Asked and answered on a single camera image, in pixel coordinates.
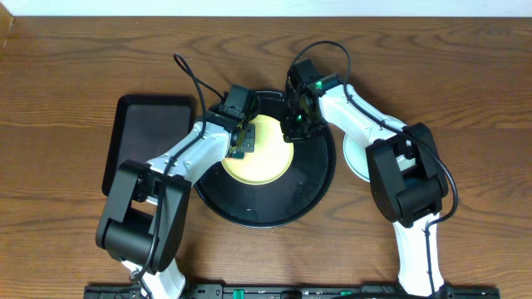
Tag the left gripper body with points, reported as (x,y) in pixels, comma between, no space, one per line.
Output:
(246,141)

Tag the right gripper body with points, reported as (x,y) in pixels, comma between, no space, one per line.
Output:
(296,128)

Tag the green scouring sponge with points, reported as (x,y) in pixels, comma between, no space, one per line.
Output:
(237,155)

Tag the yellow plate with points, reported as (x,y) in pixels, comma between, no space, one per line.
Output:
(270,159)

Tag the light blue plate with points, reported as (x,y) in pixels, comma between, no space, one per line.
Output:
(354,149)

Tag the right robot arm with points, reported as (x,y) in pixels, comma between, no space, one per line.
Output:
(407,178)

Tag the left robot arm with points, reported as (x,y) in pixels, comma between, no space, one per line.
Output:
(143,220)

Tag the round black tray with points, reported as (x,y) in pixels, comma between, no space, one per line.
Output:
(285,199)

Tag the black rectangular tray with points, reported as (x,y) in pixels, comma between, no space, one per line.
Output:
(145,127)

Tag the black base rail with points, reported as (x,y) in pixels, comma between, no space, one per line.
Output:
(216,291)

